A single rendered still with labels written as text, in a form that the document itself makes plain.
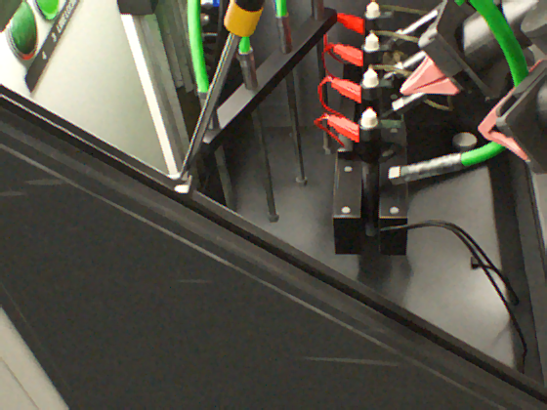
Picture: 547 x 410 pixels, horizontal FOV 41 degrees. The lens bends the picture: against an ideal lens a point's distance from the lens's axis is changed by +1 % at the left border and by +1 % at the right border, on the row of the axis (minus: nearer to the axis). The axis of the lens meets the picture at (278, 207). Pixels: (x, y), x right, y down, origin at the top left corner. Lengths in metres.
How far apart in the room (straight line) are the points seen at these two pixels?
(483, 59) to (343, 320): 0.31
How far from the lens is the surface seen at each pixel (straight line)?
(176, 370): 0.72
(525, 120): 0.65
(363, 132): 0.90
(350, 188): 0.99
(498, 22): 0.66
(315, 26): 1.09
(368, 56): 1.03
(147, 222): 0.54
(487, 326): 1.04
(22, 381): 0.80
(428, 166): 0.79
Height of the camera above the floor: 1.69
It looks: 47 degrees down
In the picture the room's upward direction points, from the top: 9 degrees counter-clockwise
